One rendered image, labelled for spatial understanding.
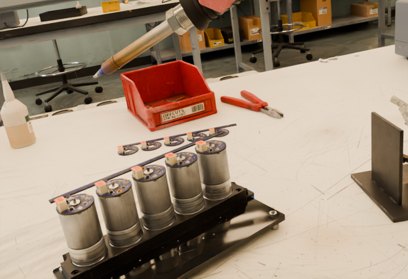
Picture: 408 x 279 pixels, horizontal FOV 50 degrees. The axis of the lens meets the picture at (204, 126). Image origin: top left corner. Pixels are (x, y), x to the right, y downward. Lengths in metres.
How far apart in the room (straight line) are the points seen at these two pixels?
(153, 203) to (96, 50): 4.41
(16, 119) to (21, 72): 4.16
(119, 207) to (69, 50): 4.42
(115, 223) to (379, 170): 0.22
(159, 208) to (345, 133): 0.26
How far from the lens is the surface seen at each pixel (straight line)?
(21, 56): 4.75
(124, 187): 0.31
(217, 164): 0.34
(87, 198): 0.30
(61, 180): 0.50
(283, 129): 0.53
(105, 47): 4.71
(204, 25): 0.25
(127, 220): 0.31
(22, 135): 0.63
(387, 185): 0.38
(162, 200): 0.32
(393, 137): 0.35
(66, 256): 0.33
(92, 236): 0.31
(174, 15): 0.25
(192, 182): 0.33
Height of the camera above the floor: 0.95
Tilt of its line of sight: 21 degrees down
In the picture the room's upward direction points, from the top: 8 degrees counter-clockwise
